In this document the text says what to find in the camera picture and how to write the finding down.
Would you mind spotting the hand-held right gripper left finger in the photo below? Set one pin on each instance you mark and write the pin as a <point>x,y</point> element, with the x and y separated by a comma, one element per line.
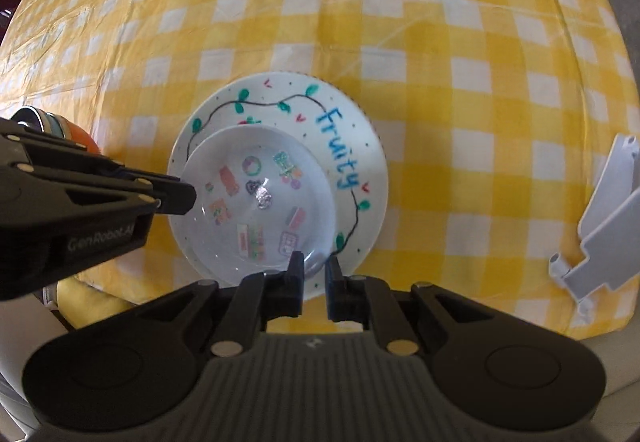
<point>295,274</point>

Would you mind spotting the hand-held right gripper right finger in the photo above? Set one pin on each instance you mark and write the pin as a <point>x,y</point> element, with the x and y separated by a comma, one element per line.
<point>334,274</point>

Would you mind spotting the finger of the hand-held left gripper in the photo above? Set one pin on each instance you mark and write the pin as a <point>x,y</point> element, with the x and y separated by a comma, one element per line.
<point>175,199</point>
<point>100,166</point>

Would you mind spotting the small white sticker plate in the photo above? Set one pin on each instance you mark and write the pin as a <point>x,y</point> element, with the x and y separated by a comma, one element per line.
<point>260,222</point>

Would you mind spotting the white vine print plate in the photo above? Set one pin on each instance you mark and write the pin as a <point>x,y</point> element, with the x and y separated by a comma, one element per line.
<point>345,122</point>

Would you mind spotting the yellow white checked tablecloth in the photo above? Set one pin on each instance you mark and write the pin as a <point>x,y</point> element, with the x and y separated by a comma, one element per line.
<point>400,22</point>

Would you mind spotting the white plastic bracket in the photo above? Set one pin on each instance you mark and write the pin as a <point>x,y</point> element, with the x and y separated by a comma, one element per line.
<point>607,232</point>

